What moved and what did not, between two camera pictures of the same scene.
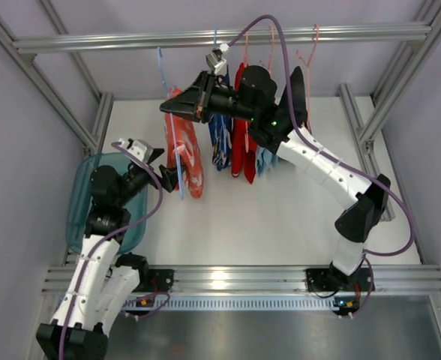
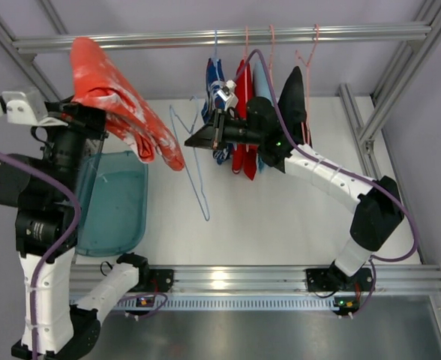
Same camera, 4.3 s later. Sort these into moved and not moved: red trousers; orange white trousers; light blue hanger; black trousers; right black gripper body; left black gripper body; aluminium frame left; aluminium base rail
Moved: light blue hanger; orange white trousers; left black gripper body; right black gripper body
Not moved: aluminium frame left; aluminium base rail; black trousers; red trousers
